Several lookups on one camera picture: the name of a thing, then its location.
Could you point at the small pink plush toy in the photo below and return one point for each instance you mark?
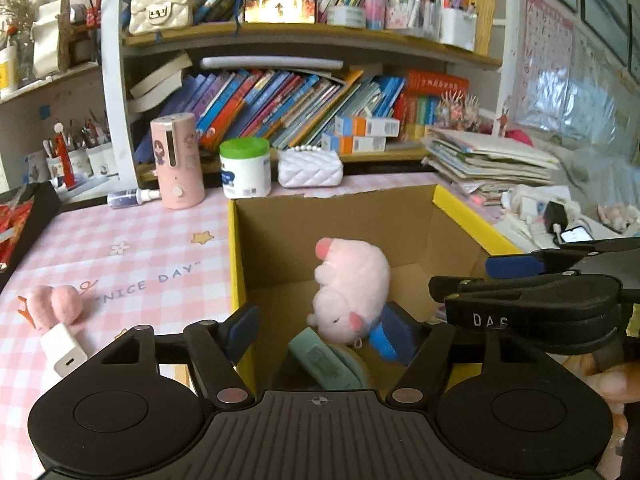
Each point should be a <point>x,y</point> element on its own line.
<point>55,302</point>

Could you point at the pile of red packets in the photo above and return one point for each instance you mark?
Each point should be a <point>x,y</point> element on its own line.
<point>12,230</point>

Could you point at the black phone charger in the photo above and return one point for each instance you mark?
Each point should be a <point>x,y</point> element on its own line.
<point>555,216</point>

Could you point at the person's right hand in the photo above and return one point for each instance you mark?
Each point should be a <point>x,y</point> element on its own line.
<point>612,385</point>

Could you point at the smartphone with lit screen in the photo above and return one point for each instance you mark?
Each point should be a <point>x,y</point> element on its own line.
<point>280,10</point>

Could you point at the large white pen holder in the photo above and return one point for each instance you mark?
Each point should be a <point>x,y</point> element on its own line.
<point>457,30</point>

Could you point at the pink bottle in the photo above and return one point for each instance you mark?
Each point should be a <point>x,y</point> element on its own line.
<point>375,2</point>

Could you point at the red figure pen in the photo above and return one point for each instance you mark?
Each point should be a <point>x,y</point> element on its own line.
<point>61,155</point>

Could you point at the colourful ornament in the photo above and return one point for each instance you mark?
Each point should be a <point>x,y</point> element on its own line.
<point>457,110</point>

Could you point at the white canvas bag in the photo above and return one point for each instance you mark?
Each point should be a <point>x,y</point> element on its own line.
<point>47,40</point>

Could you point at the pink pen holder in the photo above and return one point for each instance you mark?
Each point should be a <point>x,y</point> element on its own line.
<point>412,20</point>

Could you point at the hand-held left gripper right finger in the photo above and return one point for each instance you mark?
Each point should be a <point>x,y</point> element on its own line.
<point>400,335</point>

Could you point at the cream quilted handbag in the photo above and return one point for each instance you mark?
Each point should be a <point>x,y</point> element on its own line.
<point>160,7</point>

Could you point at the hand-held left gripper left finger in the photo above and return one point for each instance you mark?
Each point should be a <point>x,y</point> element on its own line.
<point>242,331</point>

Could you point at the white bookshelf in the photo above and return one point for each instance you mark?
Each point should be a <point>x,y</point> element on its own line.
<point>117,85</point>

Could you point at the pink humidifier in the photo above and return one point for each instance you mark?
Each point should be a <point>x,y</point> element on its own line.
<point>177,170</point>

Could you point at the white charger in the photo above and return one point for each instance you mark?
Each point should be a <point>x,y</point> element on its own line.
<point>62,352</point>

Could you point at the mint green handheld device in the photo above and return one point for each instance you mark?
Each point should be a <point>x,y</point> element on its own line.
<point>320,360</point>

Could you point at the pink pig plush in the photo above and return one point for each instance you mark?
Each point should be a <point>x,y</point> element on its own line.
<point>350,285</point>

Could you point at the black tray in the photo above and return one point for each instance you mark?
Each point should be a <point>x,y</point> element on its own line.
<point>42,205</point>

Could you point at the orange white medicine box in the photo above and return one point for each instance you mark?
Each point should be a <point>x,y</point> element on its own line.
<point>352,144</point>
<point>367,125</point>

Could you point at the stack of magazines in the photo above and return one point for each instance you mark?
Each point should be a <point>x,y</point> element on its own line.
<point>490,160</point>

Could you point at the small spray bottle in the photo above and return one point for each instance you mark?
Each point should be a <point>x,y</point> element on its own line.
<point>125,199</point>

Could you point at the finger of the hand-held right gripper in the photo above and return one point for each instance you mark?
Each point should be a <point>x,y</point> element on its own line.
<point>500,287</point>
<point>515,264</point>

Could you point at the white jar green lid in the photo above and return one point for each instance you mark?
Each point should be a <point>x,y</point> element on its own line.
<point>245,175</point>

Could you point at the yellow cardboard box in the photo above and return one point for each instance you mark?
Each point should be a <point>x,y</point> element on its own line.
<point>280,240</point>

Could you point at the alphabet wall poster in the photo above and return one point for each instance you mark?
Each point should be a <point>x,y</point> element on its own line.
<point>545,60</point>

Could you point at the white quilted purse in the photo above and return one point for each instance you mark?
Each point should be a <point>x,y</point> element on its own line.
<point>310,167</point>

